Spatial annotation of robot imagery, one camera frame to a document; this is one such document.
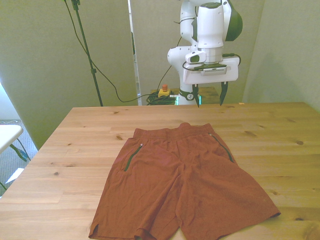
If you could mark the white paper sheet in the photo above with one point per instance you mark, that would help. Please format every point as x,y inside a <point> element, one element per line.
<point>15,175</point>

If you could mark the black tripod stand pole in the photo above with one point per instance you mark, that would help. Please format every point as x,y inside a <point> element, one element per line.
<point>93,71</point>

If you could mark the rust red shorts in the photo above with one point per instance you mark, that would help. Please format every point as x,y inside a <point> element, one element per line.
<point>175,187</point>

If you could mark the small orange tape scrap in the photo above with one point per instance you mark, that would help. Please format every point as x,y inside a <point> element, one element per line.
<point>241,103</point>

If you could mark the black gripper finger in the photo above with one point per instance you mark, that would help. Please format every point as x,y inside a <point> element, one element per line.
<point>223,93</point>
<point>197,96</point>

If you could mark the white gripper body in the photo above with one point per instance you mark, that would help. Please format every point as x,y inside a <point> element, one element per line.
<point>210,78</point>

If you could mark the white side table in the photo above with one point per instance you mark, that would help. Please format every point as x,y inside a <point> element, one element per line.
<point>8,136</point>

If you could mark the white vertical partition post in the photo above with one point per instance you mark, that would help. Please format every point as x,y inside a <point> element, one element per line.
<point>136,75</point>

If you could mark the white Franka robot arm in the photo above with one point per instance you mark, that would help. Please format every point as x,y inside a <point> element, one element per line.
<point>210,25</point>

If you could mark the yellow emergency stop button box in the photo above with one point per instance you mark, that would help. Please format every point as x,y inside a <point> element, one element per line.
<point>163,93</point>

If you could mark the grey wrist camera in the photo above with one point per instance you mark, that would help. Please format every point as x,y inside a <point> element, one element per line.
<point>215,70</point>

